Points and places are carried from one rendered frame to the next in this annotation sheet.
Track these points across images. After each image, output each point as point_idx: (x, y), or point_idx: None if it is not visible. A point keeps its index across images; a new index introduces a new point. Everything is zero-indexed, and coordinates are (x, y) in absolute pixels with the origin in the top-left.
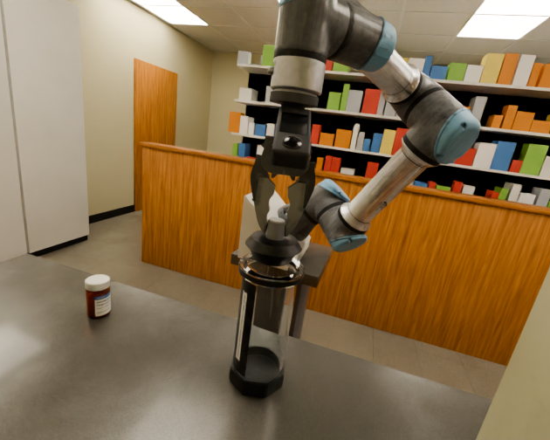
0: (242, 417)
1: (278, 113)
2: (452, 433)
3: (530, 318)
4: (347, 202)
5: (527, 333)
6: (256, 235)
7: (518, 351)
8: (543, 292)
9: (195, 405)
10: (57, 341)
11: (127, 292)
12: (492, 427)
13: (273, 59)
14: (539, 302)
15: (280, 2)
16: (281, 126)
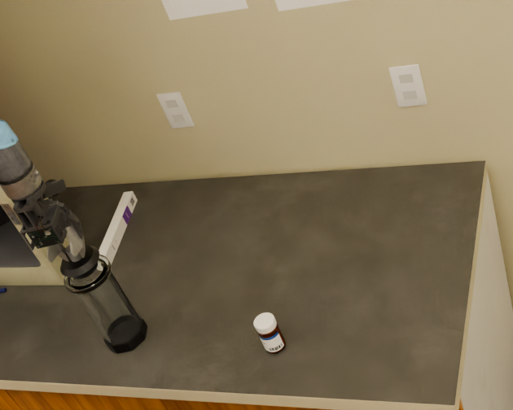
0: (138, 307)
1: (46, 185)
2: (10, 341)
3: (6, 196)
4: None
5: (9, 198)
6: (89, 253)
7: (12, 204)
8: (1, 187)
9: (167, 304)
10: (284, 309)
11: (267, 382)
12: None
13: (33, 167)
14: (2, 190)
15: (17, 137)
16: (50, 183)
